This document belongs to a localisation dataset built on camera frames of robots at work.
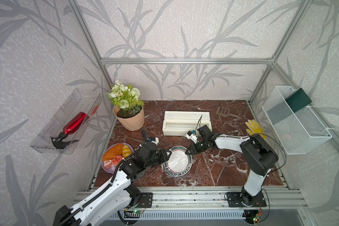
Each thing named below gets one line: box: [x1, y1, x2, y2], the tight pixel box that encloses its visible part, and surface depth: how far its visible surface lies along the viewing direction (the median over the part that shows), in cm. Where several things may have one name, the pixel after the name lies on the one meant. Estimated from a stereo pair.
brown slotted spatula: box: [215, 106, 241, 119], surface depth 114 cm
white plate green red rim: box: [163, 145, 193, 178], surface depth 86 cm
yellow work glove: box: [245, 119, 267, 140], surface depth 107 cm
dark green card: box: [284, 87, 313, 113], surface depth 73 cm
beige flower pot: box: [113, 105, 146, 132], surface depth 94 cm
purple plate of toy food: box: [101, 142, 134, 174], surface depth 88 cm
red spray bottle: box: [49, 112, 90, 150], surface depth 63 cm
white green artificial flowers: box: [107, 80, 145, 112], surface depth 86 cm
